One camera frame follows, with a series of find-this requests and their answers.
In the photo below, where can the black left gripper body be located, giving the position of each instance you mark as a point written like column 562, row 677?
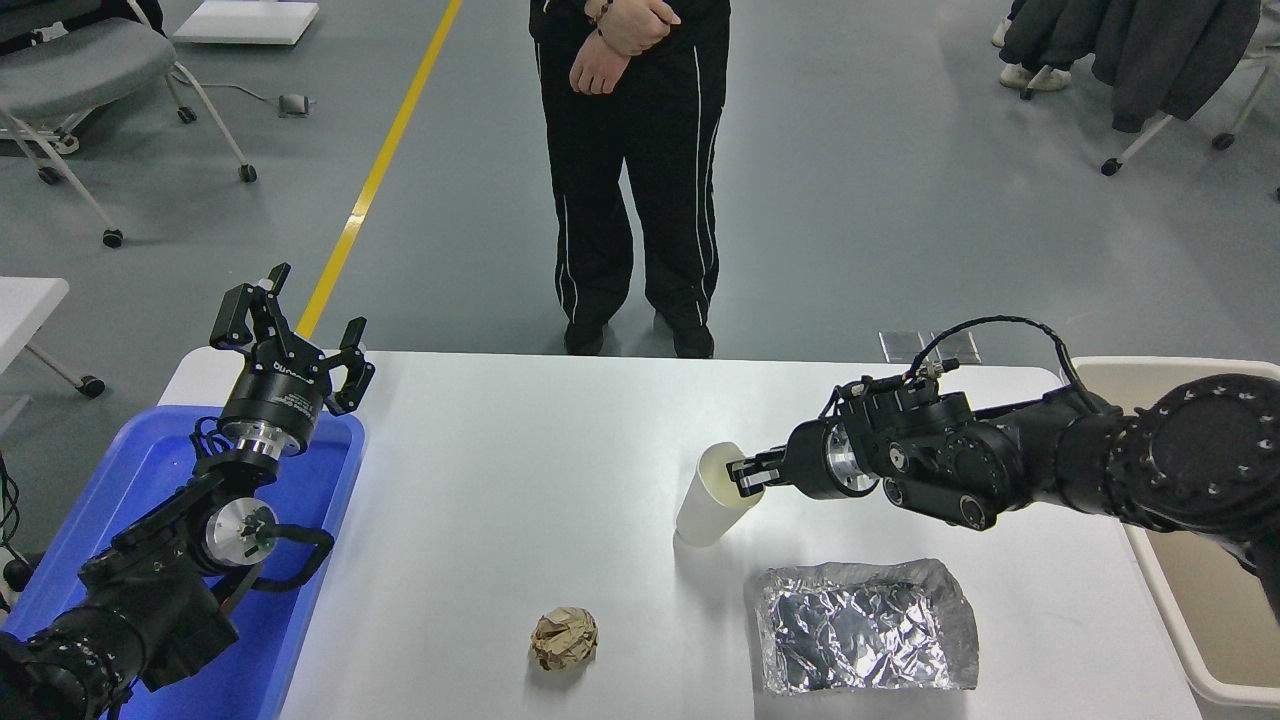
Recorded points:
column 280, row 395

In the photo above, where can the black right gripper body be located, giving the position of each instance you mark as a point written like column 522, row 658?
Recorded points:
column 808, row 460

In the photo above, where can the white paper cup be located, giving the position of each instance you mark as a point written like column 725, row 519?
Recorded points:
column 705, row 510

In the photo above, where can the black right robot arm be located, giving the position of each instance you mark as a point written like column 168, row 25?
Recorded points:
column 1200, row 450

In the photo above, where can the person's left hand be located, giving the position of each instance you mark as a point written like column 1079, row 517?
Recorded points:
column 598, row 68

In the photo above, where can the person's right hand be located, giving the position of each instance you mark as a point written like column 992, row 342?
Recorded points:
column 640, row 22

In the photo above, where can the silver floor plate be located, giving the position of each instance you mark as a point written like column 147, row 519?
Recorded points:
column 962, row 347
column 898, row 347

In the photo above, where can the silver foil tray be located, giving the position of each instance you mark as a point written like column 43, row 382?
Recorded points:
column 865, row 630

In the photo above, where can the small grey floor device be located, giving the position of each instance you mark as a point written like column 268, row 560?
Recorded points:
column 294, row 104

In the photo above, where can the white side table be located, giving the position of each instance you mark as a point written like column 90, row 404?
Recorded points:
column 25, row 305

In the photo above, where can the blue plastic tray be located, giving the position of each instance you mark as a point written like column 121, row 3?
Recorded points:
column 300, row 645

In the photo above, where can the crumpled tan paper ball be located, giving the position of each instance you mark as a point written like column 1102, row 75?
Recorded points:
column 564, row 640

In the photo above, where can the white flat board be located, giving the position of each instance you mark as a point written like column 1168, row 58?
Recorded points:
column 245, row 22

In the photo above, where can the person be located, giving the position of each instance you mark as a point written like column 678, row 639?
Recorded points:
column 600, row 200

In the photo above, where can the grey office chair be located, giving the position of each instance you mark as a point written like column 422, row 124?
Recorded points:
column 80, row 60

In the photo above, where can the large pale bin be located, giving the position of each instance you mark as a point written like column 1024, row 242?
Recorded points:
column 1200, row 600

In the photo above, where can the white chair with castors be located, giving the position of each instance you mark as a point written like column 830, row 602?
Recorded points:
column 1110, row 167

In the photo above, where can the white shoe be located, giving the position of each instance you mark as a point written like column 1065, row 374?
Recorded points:
column 1035, row 77
column 1002, row 32

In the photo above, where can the dark grey hanging coat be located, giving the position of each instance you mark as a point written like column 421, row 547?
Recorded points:
column 1150, row 50

